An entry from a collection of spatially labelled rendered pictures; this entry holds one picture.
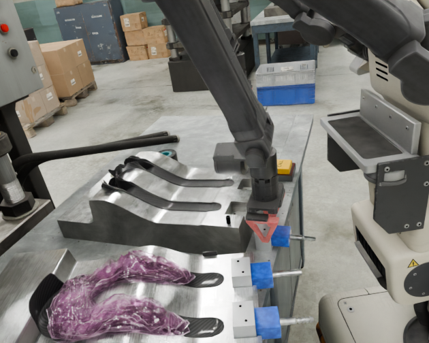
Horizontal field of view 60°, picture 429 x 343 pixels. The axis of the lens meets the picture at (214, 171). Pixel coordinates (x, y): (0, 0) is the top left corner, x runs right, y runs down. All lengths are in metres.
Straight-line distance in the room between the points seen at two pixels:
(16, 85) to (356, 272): 1.66
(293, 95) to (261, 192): 3.32
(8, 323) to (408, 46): 0.72
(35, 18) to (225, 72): 8.79
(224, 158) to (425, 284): 0.52
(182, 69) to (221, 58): 4.42
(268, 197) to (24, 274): 0.51
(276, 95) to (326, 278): 2.51
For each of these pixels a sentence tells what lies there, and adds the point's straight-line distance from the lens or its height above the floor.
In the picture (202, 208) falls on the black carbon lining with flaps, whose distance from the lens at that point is 0.90.
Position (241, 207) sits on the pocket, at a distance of 0.89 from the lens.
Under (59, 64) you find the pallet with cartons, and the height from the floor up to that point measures 0.57.
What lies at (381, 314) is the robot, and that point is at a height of 0.28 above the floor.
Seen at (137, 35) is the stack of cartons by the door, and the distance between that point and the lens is 7.67.
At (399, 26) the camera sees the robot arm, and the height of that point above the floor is 1.29.
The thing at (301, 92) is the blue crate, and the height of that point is 0.13.
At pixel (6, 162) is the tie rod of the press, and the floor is 0.96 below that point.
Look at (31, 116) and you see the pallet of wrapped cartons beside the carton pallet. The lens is 4.68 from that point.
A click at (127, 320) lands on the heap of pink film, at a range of 0.65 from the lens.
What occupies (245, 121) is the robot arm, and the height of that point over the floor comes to 1.14.
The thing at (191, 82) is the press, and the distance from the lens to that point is 5.00.
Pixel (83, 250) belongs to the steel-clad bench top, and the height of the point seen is 0.80.
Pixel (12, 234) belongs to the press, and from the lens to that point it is 1.27.
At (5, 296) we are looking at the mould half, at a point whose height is 0.91.
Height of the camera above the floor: 1.38
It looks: 28 degrees down
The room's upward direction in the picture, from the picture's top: 9 degrees counter-clockwise
